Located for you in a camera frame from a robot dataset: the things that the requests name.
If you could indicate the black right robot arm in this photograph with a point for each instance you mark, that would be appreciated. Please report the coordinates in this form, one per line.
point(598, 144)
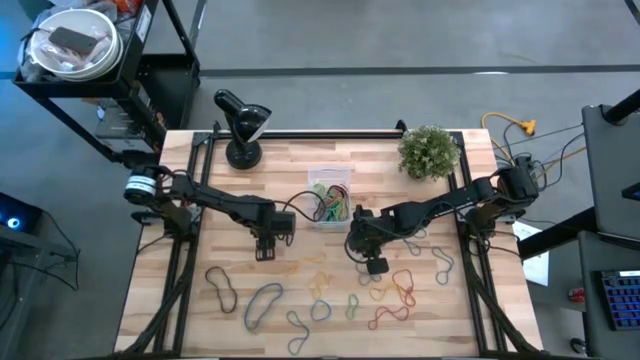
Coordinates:
point(450, 202)

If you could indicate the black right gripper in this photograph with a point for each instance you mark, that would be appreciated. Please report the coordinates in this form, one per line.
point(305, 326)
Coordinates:
point(377, 230)

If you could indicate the red rubber band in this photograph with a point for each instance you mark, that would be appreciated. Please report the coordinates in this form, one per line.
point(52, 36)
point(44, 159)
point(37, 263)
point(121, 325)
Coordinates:
point(393, 280)
point(369, 324)

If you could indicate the potted green plant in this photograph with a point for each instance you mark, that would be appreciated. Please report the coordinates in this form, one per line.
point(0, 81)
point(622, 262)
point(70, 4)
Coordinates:
point(429, 152)

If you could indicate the black side stand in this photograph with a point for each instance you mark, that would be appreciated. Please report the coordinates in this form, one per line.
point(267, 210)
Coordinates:
point(35, 248)

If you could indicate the black power adapter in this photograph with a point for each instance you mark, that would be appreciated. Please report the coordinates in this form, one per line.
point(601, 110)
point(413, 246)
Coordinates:
point(525, 160)

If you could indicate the black rubber band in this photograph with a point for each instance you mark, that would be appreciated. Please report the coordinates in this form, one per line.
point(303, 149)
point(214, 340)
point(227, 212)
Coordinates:
point(229, 312)
point(348, 200)

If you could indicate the red packet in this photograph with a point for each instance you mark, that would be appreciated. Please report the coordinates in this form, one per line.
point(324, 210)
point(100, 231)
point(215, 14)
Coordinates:
point(125, 5)

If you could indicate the small red object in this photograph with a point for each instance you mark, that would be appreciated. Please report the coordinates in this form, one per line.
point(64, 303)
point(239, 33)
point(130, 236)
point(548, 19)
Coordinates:
point(576, 295)

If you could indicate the clear plastic bin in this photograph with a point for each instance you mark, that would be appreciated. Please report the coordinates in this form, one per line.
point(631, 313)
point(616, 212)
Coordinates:
point(330, 172)

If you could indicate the white paper sheet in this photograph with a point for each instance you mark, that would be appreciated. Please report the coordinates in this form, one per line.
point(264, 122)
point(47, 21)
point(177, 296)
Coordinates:
point(537, 267)

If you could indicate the black desk lamp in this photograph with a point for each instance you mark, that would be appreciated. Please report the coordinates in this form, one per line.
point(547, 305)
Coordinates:
point(245, 125)

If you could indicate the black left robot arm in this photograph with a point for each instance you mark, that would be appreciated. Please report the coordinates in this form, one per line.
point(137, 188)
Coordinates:
point(220, 202)

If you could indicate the clear plastic bag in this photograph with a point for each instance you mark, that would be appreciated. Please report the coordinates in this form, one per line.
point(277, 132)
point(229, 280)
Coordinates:
point(60, 57)

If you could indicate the black computer with blue light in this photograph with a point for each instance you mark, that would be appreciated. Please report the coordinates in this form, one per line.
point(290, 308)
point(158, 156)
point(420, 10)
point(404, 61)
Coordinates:
point(20, 215)

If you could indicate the yellow rubber band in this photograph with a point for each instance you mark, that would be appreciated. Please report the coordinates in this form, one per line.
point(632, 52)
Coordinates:
point(315, 260)
point(320, 285)
point(380, 299)

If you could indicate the wide green rubber band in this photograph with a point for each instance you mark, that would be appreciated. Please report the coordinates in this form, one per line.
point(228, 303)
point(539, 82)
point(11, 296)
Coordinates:
point(317, 190)

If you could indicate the white bowl with items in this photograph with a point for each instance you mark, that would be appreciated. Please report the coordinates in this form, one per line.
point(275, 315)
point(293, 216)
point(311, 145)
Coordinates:
point(85, 20)

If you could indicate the dark smartphone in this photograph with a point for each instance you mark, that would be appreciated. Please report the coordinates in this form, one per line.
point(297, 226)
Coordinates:
point(72, 40)

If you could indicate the black frame bracket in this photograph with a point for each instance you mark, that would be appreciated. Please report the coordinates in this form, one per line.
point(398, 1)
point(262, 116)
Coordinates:
point(400, 125)

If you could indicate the blue rubber band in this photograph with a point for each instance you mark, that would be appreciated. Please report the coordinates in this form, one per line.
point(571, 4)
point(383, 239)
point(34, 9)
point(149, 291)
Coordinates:
point(442, 283)
point(412, 255)
point(321, 320)
point(298, 353)
point(272, 285)
point(359, 280)

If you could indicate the white cart label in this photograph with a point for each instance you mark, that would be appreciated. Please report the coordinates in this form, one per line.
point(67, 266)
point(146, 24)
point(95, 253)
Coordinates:
point(143, 22)

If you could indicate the small black floor object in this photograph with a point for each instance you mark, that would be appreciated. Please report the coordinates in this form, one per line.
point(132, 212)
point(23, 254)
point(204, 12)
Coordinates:
point(578, 346)

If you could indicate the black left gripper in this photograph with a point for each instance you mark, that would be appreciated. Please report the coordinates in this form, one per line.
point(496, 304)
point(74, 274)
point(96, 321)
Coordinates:
point(270, 222)

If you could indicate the black keyboard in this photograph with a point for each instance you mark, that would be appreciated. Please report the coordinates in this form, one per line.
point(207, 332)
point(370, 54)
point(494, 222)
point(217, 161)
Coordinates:
point(622, 300)

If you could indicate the grey side table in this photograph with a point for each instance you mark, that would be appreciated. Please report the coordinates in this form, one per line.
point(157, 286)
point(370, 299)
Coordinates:
point(610, 175)

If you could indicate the dark low desk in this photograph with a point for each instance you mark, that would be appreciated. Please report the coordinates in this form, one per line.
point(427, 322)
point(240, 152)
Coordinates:
point(590, 320)

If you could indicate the black utility cart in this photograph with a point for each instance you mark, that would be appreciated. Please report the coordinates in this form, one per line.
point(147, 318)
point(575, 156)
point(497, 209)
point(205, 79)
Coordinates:
point(165, 75)

